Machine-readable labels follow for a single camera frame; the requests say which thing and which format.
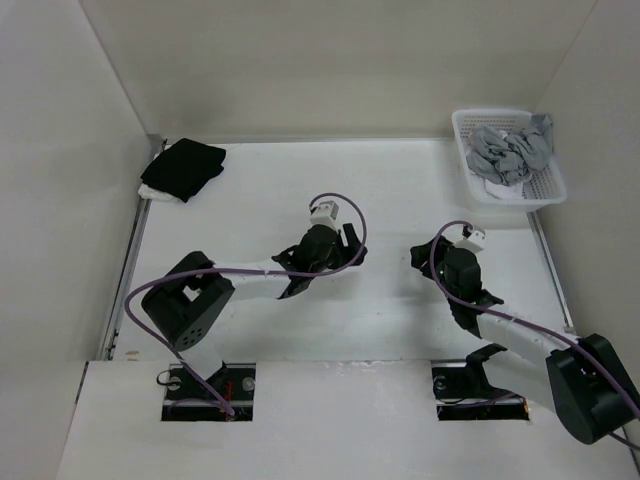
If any grey tank top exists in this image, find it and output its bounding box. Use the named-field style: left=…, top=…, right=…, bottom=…
left=466, top=114, right=554, bottom=186

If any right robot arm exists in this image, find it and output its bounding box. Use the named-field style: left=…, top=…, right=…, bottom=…
left=410, top=238, right=639, bottom=445

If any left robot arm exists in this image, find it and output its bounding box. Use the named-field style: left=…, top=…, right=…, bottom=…
left=141, top=223, right=367, bottom=399

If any white tank top in basket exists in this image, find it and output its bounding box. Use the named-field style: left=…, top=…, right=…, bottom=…
left=482, top=126, right=526, bottom=199

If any folded black tank top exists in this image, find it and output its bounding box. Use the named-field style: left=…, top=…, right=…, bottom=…
left=141, top=138, right=227, bottom=203

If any folded white tank top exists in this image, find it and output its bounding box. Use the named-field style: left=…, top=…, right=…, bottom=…
left=138, top=183, right=182, bottom=203

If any white plastic basket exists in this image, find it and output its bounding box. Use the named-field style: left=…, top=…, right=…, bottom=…
left=451, top=108, right=567, bottom=213

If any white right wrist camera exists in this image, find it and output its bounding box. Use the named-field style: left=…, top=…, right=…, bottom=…
left=455, top=225, right=486, bottom=254

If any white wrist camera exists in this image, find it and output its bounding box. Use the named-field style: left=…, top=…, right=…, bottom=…
left=455, top=225, right=486, bottom=254
left=310, top=200, right=339, bottom=230

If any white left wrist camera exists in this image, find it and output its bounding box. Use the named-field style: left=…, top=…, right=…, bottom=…
left=310, top=200, right=339, bottom=230

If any right metal table rail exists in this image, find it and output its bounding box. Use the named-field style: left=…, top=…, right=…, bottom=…
left=527, top=212, right=576, bottom=334

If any metal table rail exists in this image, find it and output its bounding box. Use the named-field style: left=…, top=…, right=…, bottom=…
left=527, top=212, right=576, bottom=334
left=97, top=133, right=167, bottom=361

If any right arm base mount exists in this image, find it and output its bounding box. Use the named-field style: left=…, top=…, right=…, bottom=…
left=432, top=365, right=530, bottom=422

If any left metal table rail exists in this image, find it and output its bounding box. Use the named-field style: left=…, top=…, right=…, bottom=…
left=97, top=133, right=167, bottom=361

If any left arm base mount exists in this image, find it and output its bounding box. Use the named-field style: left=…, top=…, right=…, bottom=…
left=156, top=364, right=257, bottom=423

